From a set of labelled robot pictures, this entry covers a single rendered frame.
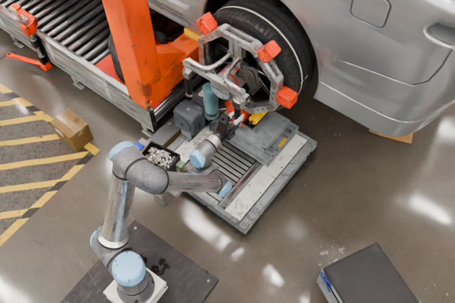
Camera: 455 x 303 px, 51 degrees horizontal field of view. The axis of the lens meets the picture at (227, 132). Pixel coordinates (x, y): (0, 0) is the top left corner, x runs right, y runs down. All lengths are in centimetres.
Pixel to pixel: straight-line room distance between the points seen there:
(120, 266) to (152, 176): 57
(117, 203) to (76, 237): 108
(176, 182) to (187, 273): 75
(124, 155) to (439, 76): 138
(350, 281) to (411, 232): 74
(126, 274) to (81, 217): 101
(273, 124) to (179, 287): 125
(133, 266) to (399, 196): 182
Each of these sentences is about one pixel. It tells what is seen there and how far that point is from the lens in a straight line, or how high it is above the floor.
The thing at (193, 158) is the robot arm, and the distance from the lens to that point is 238.
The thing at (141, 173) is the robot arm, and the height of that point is 118.
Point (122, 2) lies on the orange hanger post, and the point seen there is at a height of 134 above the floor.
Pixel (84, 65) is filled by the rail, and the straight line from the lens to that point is 352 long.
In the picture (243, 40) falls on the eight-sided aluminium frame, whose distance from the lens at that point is 247.
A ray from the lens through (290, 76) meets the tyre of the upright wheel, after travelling 253.
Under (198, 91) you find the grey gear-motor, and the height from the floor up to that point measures 43.
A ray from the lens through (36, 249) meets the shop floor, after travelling 328.
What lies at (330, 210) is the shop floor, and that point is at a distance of 321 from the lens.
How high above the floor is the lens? 282
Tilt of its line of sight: 54 degrees down
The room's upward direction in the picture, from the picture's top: 1 degrees counter-clockwise
